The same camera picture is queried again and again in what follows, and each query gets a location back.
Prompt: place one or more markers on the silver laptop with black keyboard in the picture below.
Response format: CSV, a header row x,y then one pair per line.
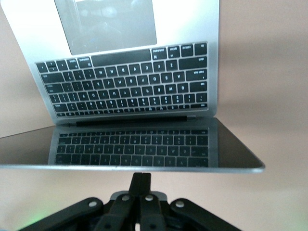
x,y
120,84

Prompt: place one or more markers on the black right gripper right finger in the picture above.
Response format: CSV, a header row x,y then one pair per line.
x,y
154,211

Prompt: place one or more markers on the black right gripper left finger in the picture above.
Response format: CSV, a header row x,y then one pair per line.
x,y
125,211

